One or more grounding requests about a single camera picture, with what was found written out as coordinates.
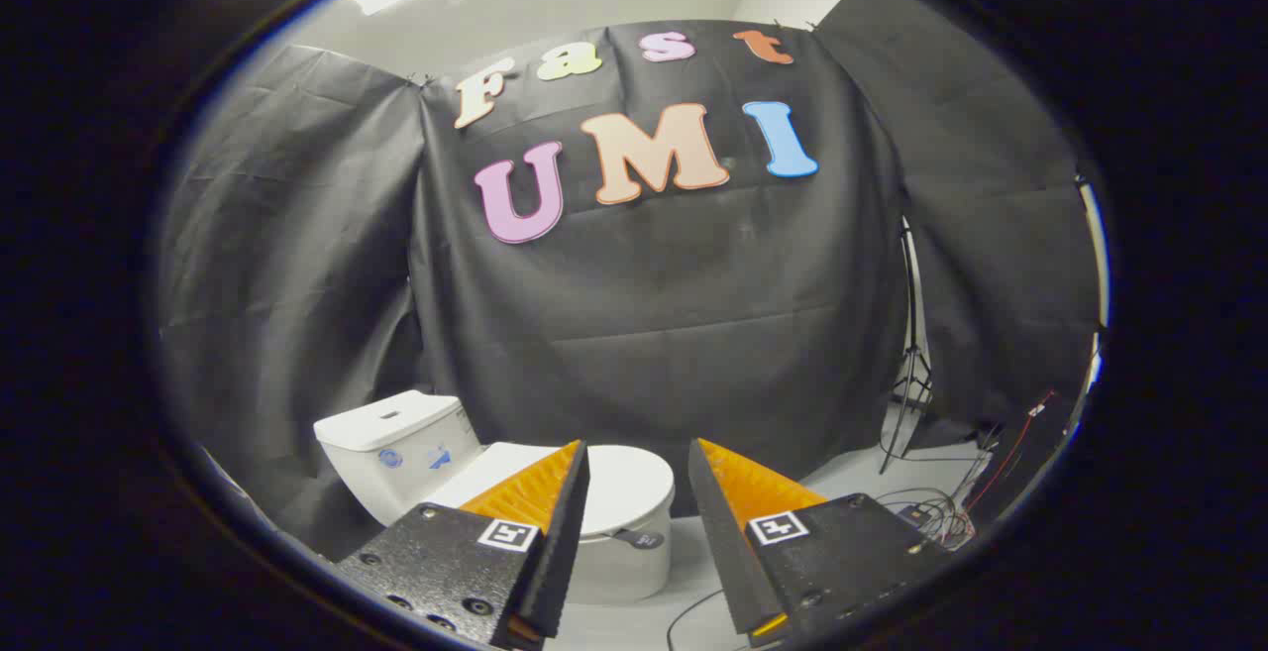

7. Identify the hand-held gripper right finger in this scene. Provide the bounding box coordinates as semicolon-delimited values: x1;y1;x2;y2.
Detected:
689;437;955;645

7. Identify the black backdrop cloth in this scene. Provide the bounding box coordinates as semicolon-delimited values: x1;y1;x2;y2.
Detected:
158;0;1103;538

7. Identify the black tripod stand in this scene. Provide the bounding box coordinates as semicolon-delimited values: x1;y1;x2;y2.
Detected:
878;218;938;476

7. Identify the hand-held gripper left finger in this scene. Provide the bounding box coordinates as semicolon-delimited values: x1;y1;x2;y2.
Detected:
335;440;592;649

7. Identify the white toilet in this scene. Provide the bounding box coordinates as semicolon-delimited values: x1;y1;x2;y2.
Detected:
314;389;677;605

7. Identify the black floor cable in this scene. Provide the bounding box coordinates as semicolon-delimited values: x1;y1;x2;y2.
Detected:
665;588;739;651

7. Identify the tangle of thin cables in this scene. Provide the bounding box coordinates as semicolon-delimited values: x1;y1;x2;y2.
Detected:
876;486;979;550

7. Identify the red cable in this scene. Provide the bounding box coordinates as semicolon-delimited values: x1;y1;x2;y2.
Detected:
964;390;1057;515

